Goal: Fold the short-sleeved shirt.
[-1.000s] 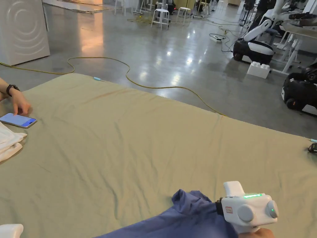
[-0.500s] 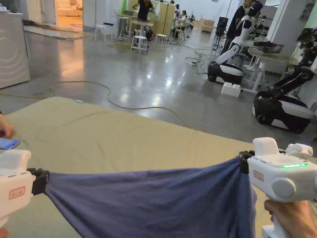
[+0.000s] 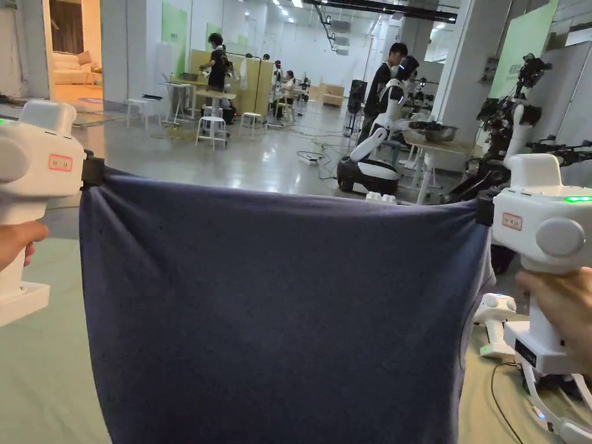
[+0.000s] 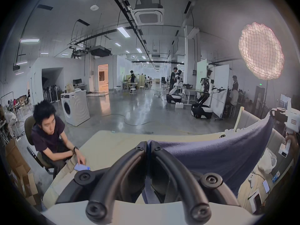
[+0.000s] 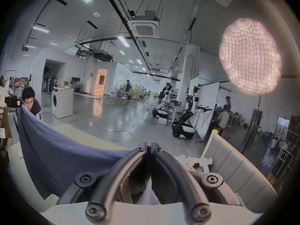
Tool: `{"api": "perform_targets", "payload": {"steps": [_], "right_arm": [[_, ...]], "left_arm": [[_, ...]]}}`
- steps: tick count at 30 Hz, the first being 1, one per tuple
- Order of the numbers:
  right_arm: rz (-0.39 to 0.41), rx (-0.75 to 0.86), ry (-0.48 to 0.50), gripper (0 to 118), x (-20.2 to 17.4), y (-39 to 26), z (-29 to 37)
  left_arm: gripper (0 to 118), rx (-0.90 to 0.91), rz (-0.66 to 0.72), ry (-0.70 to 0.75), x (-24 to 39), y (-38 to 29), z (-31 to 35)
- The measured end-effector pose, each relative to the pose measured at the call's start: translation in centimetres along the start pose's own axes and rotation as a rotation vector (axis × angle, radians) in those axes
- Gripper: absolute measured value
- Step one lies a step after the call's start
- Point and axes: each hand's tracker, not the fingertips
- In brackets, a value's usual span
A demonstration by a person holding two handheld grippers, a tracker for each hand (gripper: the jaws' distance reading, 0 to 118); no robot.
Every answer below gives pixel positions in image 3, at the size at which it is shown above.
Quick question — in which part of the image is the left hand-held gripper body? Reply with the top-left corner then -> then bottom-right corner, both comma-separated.
0,99 -> 105,327

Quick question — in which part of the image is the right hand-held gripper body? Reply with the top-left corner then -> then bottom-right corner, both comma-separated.
476,154 -> 592,376

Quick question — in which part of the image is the dark blue shirt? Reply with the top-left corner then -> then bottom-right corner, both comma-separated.
78,166 -> 498,444

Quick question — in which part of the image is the person's left hand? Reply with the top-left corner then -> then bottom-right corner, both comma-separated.
0,220 -> 50,275

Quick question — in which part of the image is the person's right hand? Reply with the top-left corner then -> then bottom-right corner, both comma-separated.
515,267 -> 592,376

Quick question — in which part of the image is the cream sofa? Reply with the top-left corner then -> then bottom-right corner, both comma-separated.
53,50 -> 103,87

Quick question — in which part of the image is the spare white hand-held gripper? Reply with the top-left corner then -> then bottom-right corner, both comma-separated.
471,293 -> 517,357

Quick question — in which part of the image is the white round stool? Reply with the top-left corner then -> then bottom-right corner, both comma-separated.
238,112 -> 268,140
126,98 -> 150,131
195,115 -> 231,151

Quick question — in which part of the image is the wooden table with metal bowl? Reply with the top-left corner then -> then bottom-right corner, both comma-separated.
401,119 -> 478,205

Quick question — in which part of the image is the white-legged work table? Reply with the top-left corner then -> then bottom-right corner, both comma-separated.
158,71 -> 205,127

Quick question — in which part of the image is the white humanoid robot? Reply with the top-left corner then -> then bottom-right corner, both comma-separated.
336,55 -> 421,195

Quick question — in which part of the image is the thin dark cable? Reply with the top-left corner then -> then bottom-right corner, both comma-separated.
489,360 -> 549,444

